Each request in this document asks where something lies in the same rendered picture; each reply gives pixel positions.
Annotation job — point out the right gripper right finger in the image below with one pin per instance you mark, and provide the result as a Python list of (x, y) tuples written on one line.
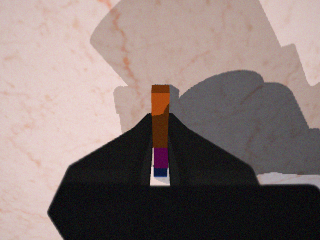
[(201, 162)]

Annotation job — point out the small blue block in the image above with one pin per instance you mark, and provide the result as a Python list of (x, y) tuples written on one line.
[(160, 172)]

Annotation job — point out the magenta rectangular block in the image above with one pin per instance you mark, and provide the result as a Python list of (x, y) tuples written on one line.
[(160, 157)]

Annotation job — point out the orange rod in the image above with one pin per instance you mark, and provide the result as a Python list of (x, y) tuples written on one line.
[(160, 96)]

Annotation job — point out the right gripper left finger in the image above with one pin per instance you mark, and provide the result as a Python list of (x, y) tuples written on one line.
[(118, 161)]

